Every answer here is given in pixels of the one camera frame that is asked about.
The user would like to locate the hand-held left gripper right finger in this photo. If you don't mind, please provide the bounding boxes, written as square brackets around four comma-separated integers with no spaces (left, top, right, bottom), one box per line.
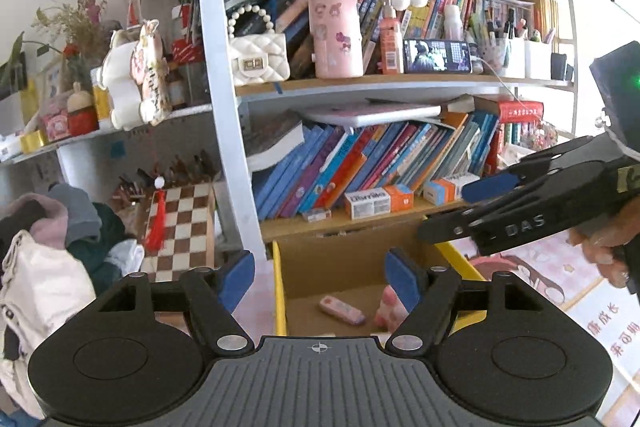
[382,247,546,356]

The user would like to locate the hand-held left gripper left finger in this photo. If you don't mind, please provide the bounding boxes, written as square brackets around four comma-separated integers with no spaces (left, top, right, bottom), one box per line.
[92,249,256,356]

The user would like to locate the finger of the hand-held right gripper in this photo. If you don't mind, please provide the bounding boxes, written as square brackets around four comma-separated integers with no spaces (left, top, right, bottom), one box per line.
[417,203,483,246]
[461,134,613,206]

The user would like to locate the pink plush pig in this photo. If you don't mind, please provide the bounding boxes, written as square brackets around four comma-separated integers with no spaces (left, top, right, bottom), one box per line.
[374,285,412,330]

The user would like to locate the pink oblong eraser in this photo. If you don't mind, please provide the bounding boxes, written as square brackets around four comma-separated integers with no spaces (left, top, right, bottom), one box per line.
[319,295,367,326]

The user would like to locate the yellow cardboard box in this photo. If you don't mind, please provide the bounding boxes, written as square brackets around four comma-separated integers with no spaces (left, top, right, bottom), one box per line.
[271,234,490,339]

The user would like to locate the person's right hand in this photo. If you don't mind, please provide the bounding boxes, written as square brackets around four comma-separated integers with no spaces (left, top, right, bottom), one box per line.
[570,206,640,290]

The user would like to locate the wooden chessboard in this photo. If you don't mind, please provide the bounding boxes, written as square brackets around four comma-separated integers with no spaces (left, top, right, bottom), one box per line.
[139,182,216,283]

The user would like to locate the white orange medicine box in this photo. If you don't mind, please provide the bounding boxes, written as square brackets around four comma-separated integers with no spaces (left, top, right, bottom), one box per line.
[344,184,415,221]

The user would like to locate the red boxed book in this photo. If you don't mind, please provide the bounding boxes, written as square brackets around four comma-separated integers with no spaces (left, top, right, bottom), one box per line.
[472,96,545,175]

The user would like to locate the red tassel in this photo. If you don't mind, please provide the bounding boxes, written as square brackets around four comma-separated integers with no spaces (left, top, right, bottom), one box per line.
[144,177,167,253]

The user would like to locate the row of colourful books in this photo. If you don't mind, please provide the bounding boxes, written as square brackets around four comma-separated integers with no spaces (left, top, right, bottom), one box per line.
[252,109,501,220]

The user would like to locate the bundle of brushes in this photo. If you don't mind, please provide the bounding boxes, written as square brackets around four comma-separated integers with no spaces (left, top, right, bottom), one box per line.
[112,152,221,212]

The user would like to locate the translucent pen holder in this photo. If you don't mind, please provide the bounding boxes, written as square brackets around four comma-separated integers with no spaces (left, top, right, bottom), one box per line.
[481,38,526,78]

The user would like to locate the white flat notebook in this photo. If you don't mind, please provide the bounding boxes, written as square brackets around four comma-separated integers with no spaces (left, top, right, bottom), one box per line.
[300,103,443,128]

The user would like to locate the white pen holder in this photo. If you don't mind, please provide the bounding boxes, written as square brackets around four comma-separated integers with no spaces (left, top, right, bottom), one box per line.
[524,39,553,80]

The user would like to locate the thick grey book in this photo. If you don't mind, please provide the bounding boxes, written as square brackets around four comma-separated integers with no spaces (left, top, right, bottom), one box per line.
[245,109,305,172]

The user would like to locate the smartphone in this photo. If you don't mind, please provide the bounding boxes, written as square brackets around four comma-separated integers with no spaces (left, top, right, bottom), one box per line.
[402,38,473,75]

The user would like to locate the white bottle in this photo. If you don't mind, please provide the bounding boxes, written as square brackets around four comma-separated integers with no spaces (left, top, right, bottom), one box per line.
[442,4,463,42]

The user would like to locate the white metal bookshelf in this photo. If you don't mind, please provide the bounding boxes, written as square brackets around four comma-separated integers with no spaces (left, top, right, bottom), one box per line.
[196,0,581,268]

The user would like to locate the orange bottle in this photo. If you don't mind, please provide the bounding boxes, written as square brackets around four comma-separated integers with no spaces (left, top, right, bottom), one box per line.
[378,0,405,75]

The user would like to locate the beige garment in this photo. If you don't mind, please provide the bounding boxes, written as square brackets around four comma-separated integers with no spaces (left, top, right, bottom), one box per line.
[0,229,97,419]

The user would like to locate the white side shelf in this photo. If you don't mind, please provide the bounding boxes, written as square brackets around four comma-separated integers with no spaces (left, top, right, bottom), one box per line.
[0,104,216,192]

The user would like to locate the yellow carton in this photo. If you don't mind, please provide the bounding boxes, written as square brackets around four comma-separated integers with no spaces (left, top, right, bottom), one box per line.
[91,67,116,130]

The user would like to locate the pink cylinder container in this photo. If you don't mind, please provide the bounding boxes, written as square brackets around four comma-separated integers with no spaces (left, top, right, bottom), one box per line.
[307,0,365,79]

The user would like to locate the white quilted handbag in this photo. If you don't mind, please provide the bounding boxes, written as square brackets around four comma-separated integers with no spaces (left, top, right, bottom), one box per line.
[227,4,291,88]

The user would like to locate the red round doll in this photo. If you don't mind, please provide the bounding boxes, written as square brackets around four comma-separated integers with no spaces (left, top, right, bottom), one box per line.
[66,82,99,136]

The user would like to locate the white plush toy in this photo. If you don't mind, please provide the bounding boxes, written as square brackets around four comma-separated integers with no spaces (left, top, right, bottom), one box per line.
[97,19,173,131]

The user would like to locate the pink tissue box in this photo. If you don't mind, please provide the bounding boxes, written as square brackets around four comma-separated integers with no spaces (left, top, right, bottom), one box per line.
[41,107,71,142]

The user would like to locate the small gold box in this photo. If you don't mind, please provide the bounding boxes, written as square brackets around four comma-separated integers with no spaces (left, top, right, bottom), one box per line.
[20,131,48,154]

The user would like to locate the dried flowers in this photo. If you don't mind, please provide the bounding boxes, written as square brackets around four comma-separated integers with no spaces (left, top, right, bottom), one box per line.
[32,0,108,62]

